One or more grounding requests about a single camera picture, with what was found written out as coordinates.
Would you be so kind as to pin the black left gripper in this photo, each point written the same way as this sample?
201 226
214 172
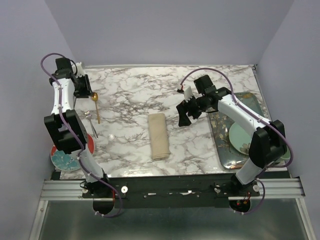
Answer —
87 91

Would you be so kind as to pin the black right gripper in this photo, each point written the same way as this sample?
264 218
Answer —
183 107

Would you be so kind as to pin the gold spoon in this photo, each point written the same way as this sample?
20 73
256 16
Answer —
95 99

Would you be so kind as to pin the silver fork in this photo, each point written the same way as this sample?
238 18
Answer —
89 118

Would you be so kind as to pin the beige linen napkin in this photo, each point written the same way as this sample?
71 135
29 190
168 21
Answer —
158 134

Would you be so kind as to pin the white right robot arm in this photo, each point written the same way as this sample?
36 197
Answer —
268 141

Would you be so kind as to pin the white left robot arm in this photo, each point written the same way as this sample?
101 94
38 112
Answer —
65 126

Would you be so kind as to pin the floral teal serving tray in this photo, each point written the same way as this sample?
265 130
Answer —
229 157

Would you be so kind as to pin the mint green plate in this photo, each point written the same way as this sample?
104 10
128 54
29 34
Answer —
239 139

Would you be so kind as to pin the red and blue round plate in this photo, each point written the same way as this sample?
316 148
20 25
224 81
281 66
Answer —
63 162

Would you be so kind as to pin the mint green cup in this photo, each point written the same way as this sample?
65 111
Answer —
286 156

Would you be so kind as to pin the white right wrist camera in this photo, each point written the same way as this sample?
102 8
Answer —
188 94

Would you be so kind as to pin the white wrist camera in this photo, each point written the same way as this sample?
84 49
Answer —
188 94
80 68

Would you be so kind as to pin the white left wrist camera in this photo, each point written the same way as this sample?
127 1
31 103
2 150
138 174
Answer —
80 68

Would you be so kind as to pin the black mounting base plate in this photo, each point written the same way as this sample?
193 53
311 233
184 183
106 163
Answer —
169 192

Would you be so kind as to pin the aluminium frame rail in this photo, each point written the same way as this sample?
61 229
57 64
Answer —
70 190

